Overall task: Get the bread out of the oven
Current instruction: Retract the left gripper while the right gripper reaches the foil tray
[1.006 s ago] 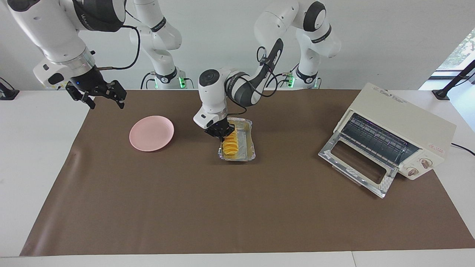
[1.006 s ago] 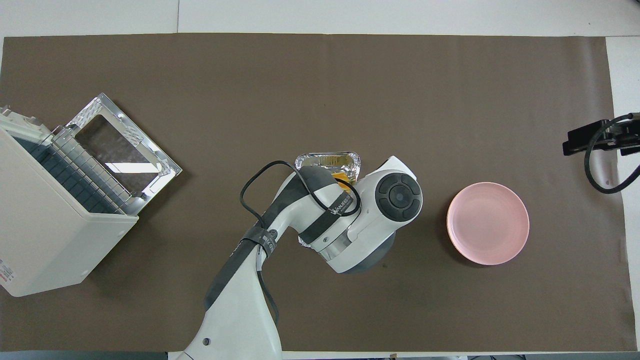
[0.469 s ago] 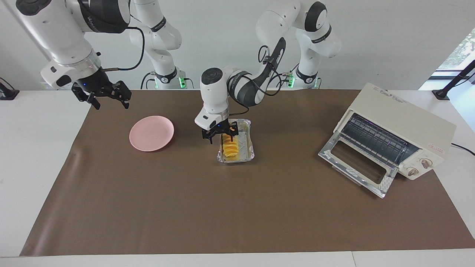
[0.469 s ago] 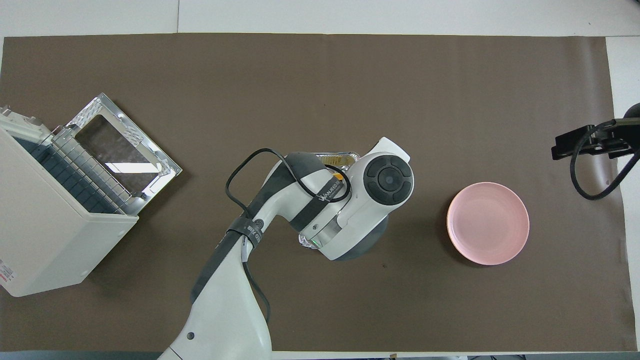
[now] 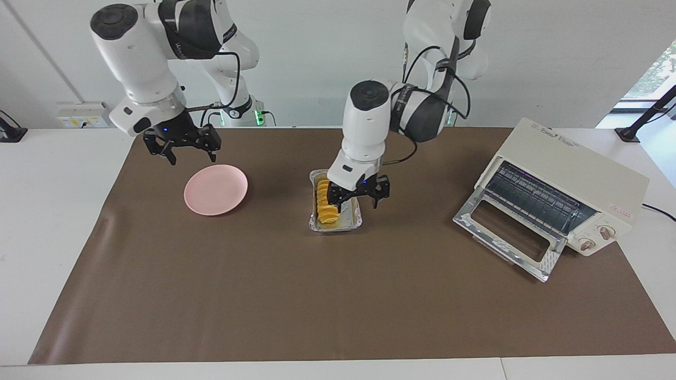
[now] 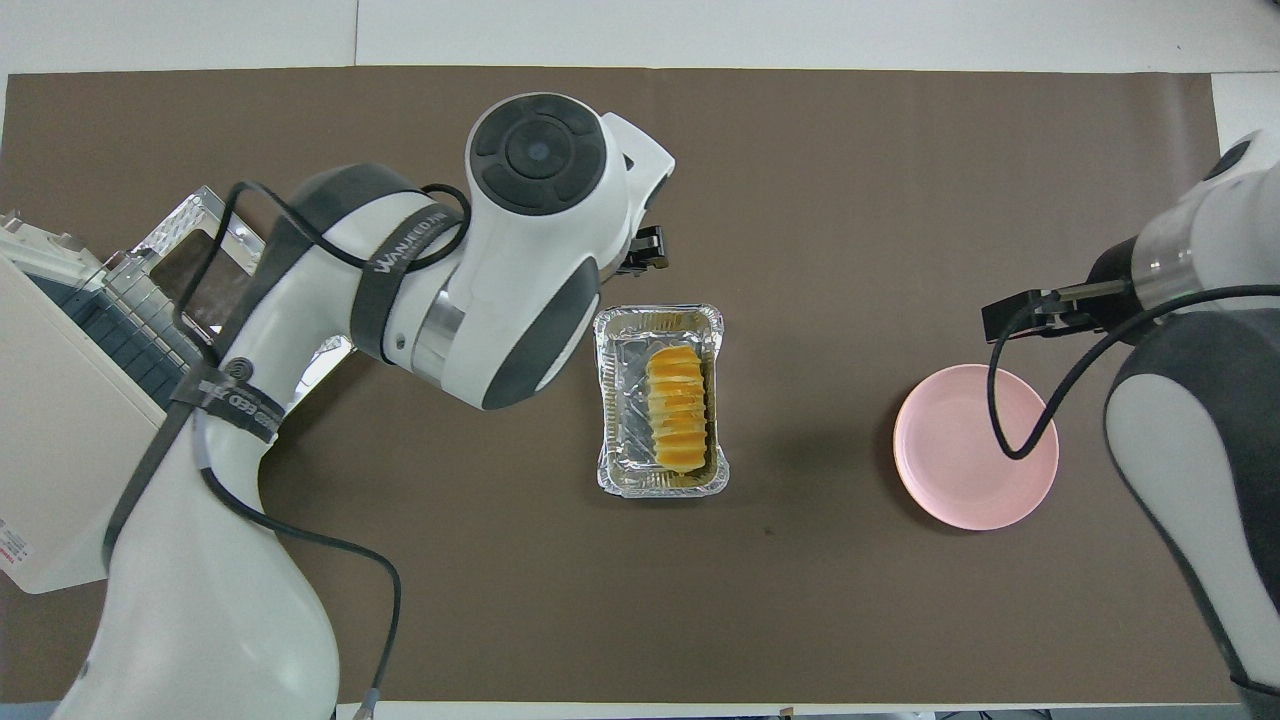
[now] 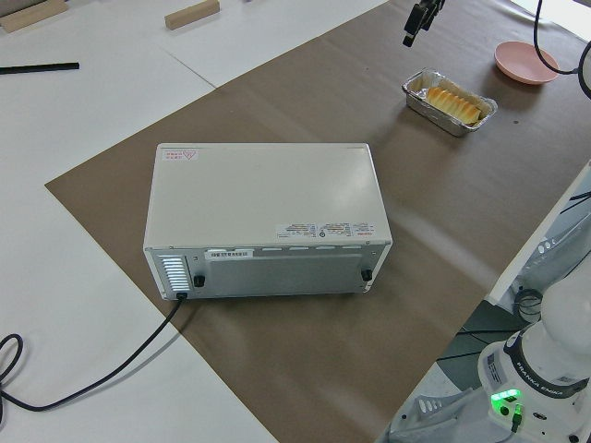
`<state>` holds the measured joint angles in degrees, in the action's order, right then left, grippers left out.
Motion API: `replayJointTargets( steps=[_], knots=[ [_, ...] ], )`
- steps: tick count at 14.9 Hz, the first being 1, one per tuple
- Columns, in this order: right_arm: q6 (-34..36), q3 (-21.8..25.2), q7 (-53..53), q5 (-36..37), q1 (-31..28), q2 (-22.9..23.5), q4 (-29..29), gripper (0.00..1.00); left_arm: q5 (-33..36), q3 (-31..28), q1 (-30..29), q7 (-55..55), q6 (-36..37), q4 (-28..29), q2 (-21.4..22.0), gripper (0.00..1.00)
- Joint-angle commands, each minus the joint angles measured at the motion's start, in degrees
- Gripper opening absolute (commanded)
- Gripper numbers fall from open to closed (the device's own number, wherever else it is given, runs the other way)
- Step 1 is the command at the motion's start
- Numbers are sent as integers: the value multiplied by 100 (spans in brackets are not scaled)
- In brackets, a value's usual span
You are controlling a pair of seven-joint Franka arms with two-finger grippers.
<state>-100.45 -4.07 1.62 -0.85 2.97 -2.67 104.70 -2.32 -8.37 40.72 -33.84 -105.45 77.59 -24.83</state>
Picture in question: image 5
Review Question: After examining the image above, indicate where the silver glass oven door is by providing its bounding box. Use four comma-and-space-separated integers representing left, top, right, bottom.
453, 187, 569, 283

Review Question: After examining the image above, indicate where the metal wire oven rack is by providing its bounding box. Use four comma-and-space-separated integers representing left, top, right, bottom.
486, 161, 598, 236

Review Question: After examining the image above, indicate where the pink round plate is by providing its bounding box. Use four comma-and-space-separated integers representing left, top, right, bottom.
184, 165, 249, 216

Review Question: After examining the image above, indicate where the white wall power outlet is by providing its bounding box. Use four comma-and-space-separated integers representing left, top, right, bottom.
57, 102, 109, 129

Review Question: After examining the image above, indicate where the sliced golden bread loaf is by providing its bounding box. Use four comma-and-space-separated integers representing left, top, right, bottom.
315, 178, 342, 224

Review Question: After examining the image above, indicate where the brown table mat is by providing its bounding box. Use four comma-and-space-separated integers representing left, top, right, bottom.
27, 127, 676, 366

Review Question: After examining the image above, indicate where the aluminium foil tray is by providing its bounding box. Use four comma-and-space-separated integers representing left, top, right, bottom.
309, 169, 364, 233

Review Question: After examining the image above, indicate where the cream toaster oven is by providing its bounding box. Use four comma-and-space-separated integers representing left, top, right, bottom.
474, 117, 650, 258

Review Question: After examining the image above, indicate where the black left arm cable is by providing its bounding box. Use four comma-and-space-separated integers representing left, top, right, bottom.
381, 37, 472, 167

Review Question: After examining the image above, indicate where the black desk clamp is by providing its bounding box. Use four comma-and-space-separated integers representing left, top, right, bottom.
0, 110, 29, 143

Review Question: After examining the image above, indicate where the black oven power cord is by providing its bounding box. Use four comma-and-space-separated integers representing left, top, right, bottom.
642, 203, 676, 223

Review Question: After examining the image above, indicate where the window with greenery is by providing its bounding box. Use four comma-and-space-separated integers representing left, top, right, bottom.
623, 40, 676, 103

